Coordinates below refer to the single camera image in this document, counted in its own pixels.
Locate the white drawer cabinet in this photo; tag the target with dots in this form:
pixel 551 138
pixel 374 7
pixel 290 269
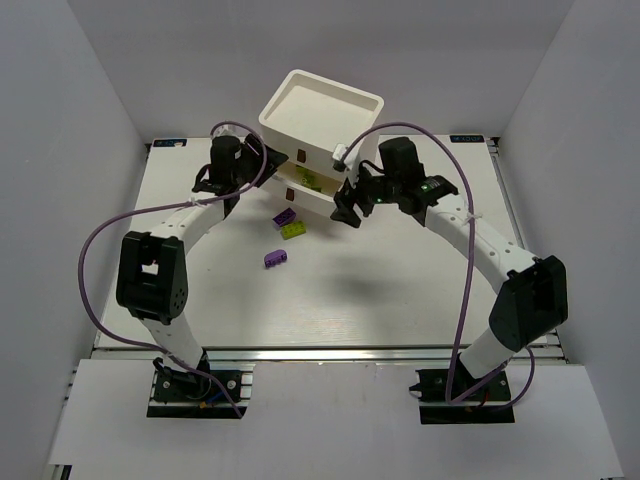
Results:
pixel 309 115

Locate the left blue label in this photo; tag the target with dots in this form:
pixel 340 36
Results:
pixel 169 143

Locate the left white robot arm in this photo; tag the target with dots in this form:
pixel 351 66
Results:
pixel 152 280

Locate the purple rectangular lego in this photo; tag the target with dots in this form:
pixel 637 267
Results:
pixel 284 218

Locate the lime long lego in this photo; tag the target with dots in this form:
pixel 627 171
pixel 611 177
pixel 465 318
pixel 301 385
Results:
pixel 292 230
pixel 308 180

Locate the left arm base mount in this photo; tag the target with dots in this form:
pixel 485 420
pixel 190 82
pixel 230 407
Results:
pixel 184 395

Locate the right blue label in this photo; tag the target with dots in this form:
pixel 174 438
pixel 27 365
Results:
pixel 466 138

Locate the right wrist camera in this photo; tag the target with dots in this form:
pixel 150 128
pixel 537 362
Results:
pixel 346 162

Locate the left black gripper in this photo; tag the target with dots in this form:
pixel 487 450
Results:
pixel 257 157

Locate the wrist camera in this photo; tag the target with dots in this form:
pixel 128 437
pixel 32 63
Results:
pixel 346 162
pixel 227 129

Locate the white drawer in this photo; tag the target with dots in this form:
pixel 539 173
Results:
pixel 286 184

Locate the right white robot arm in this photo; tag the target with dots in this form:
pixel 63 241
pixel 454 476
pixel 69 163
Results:
pixel 531 291

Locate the blue label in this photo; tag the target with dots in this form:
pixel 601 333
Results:
pixel 169 143
pixel 466 138

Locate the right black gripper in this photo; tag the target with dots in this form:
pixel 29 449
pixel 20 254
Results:
pixel 357 195

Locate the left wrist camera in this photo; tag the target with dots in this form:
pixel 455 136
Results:
pixel 227 129

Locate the purple rounded lego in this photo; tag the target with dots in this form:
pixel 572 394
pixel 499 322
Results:
pixel 275 258

